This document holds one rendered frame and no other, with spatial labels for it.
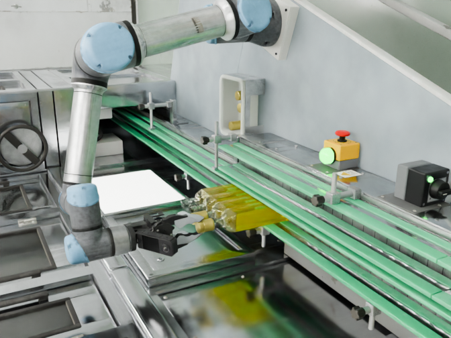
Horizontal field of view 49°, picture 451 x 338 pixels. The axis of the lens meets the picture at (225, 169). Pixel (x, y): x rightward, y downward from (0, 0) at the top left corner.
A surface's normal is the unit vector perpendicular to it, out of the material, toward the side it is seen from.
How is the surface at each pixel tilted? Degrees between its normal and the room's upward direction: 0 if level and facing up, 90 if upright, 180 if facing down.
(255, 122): 90
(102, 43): 82
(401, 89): 0
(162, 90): 90
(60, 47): 90
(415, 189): 0
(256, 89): 90
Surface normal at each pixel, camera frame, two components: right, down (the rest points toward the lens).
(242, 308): 0.02, -0.96
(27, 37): 0.47, 0.29
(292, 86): -0.88, 0.14
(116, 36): 0.33, 0.10
